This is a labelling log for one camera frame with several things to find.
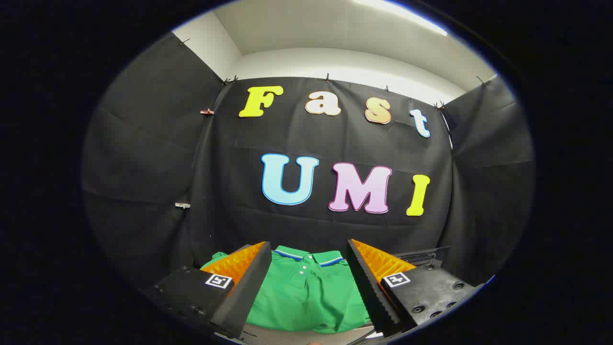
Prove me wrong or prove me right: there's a green polo shirt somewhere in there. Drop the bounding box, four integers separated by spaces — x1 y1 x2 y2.
200 245 375 334

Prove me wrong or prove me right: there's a dark transparent washing machine lid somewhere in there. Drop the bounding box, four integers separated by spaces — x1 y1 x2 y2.
392 246 452 267

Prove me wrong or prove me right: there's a row of black clips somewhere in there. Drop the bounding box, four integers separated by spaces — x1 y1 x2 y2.
180 38 487 111

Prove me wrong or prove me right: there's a grey box cabinet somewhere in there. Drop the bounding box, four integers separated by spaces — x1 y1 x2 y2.
242 322 376 345

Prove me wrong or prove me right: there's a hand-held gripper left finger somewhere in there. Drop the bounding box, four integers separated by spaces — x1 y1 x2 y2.
144 241 272 340

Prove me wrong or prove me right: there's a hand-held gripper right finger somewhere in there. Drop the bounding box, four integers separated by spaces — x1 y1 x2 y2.
347 239 484 337

